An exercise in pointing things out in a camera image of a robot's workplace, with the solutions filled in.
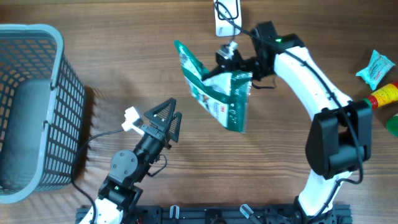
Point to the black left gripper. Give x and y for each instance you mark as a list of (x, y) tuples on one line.
[(158, 130)]

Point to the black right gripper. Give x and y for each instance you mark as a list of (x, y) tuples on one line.
[(236, 65)]

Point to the green glove packet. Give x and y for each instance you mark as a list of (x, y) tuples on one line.
[(224, 96)]

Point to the pale green wipes packet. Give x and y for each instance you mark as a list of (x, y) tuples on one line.
[(377, 68)]

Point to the red yellow sauce bottle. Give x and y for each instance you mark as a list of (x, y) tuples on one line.
[(386, 95)]

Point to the green lid jar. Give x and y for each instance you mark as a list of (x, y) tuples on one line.
[(392, 125)]

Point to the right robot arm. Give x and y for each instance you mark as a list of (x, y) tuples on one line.
[(339, 141)]

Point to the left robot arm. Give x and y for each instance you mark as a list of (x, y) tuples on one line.
[(118, 194)]

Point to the white barcode scanner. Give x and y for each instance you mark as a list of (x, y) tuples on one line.
[(227, 11)]

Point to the grey plastic basket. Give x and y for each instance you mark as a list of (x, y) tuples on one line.
[(42, 106)]

